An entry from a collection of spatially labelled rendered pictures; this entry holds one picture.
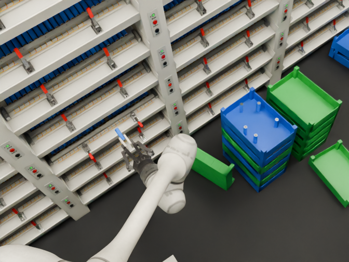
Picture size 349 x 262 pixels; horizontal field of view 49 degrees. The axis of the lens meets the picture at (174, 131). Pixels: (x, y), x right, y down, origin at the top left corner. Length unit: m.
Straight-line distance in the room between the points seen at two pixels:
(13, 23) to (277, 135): 1.21
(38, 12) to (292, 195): 1.54
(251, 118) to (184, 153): 0.67
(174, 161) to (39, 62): 0.56
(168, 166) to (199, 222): 0.89
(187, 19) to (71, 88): 0.54
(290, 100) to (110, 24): 1.05
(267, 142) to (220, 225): 0.54
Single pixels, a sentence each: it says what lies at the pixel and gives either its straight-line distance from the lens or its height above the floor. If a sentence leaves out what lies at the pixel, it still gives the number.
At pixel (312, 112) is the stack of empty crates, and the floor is 0.32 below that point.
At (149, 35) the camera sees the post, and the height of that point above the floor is 0.95.
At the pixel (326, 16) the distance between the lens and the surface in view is 2.50.
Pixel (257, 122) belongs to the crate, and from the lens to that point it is 1.87.
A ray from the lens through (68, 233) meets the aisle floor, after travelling 2.25.
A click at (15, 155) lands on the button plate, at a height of 0.77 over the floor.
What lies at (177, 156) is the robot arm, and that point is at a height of 0.87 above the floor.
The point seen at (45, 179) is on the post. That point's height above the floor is 0.51.
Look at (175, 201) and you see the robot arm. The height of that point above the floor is 0.74.
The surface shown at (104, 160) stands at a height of 0.31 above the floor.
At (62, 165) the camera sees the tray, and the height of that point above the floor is 0.50.
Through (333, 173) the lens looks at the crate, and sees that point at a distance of 2.25.
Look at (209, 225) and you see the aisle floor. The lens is 2.08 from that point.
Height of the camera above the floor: 2.00
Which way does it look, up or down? 59 degrees down
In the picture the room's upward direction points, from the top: 15 degrees counter-clockwise
